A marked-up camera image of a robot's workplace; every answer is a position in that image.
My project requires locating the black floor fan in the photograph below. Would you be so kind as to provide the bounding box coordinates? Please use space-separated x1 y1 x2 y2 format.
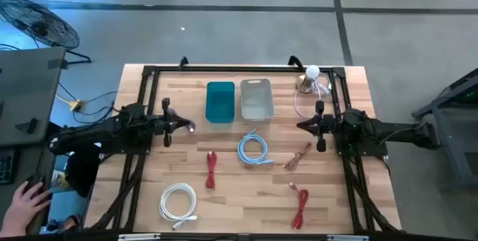
0 0 93 65

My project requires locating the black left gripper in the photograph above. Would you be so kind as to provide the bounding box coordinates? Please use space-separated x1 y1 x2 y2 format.
152 98 196 148

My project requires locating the red cable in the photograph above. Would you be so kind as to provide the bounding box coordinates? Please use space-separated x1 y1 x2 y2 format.
288 182 310 231
205 151 218 190

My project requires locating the brown braided cable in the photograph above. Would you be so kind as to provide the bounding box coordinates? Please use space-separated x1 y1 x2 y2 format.
283 142 313 171

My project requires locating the white coiled cable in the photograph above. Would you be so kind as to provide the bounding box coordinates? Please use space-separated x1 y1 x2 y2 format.
159 183 199 231

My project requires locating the yellow power plug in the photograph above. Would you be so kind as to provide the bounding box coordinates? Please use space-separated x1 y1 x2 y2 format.
55 93 83 112

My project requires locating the black metal table frame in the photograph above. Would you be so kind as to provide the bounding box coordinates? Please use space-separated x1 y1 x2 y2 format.
84 63 403 234

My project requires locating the silver bracket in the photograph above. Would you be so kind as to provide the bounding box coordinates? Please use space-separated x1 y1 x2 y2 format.
326 234 369 241
118 233 161 241

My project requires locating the person's hand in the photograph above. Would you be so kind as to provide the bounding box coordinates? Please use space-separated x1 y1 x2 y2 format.
0 181 52 238

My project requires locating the teal plastic bin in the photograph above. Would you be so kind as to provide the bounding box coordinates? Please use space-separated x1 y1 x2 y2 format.
205 81 236 124

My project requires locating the person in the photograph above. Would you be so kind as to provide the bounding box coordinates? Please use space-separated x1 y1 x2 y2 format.
46 121 104 197

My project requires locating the grey plastic bin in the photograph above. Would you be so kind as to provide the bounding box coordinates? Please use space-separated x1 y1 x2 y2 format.
240 78 276 122

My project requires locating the lamp with white bulb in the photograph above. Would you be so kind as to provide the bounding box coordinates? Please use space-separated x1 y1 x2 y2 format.
295 64 323 95

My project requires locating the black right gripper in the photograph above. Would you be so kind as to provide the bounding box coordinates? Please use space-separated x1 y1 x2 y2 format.
297 100 339 152

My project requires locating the black bracket on desk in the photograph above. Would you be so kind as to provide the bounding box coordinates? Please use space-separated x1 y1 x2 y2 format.
14 117 38 134

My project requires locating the dark grey desk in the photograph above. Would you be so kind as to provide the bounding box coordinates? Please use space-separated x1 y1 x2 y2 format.
0 140 59 237

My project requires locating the white lamp cord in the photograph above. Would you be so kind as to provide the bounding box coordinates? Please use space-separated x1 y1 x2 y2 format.
293 72 333 119

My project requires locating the black keyboard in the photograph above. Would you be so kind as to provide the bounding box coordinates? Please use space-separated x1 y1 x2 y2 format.
0 149 16 186

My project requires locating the grey metal cart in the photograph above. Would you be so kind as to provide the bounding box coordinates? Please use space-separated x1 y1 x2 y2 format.
412 68 478 192

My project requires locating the black computer mouse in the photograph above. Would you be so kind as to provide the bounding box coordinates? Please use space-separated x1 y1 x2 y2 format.
22 175 49 199

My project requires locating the light blue cable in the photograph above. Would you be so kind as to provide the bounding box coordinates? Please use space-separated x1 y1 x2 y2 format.
237 128 274 166

